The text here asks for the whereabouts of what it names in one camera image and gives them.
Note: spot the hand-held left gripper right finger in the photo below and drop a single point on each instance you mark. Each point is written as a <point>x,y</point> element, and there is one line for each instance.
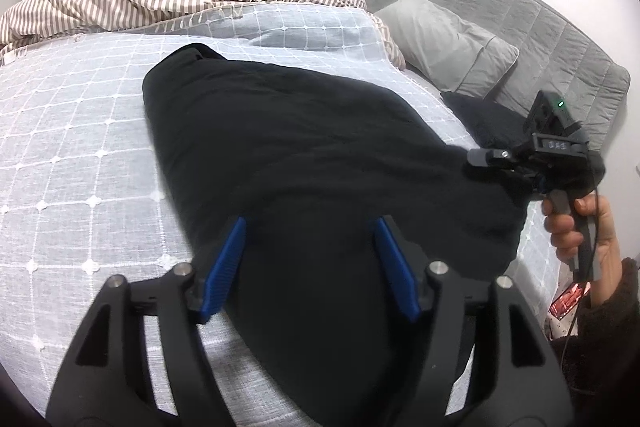
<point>397,267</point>

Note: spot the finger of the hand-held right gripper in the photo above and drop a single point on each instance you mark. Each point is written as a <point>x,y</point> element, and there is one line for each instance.
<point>492,158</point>
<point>532,181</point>

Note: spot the grey checked bedspread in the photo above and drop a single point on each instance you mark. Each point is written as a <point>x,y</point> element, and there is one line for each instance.
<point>75,132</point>

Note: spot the grey pillow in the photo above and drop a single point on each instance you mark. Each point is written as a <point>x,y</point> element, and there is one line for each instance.
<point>440,42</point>

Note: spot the grey quilted headboard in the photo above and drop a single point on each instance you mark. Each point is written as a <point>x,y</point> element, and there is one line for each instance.
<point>540,32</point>

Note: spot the person's right forearm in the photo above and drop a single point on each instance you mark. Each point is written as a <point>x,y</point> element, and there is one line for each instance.
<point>615,347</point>

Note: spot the red packet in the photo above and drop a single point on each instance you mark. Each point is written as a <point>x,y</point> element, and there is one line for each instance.
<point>567,299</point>

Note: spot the dark cloth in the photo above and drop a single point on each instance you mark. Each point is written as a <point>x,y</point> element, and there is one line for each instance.
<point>490,117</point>

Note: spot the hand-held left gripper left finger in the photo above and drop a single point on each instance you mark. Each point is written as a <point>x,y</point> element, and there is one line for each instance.
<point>225,267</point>

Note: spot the person's right hand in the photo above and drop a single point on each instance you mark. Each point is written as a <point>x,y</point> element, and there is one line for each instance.
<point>607,247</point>

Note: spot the black jacket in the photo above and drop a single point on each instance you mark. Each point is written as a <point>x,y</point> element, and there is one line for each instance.
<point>310,147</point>

